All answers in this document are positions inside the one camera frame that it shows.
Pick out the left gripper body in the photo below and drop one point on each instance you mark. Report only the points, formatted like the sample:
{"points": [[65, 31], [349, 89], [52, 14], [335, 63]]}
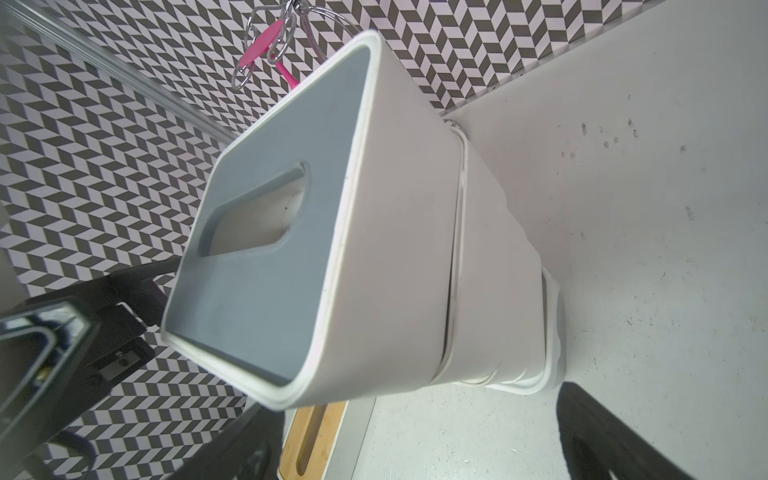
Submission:
{"points": [[60, 356]]}

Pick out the pink plastic goblet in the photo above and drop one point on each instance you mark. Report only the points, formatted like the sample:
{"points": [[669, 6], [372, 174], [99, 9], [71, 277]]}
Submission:
{"points": [[269, 44]]}

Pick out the bamboo lid box back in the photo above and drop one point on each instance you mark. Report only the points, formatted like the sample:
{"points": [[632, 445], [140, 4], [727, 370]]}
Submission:
{"points": [[555, 345]]}

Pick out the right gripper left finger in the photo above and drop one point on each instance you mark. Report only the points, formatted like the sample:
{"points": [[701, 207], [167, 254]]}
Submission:
{"points": [[248, 448]]}

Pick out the bamboo lid box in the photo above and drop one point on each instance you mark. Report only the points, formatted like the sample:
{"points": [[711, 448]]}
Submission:
{"points": [[324, 441], [555, 345]]}

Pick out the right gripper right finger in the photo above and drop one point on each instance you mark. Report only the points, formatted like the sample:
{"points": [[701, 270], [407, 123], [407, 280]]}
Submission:
{"points": [[598, 445]]}

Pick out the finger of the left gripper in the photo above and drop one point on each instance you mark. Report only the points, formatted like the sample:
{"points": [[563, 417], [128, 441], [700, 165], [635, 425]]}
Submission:
{"points": [[135, 286]]}

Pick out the grey lid box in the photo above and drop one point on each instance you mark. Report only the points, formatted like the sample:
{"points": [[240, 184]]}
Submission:
{"points": [[496, 313], [318, 266]]}

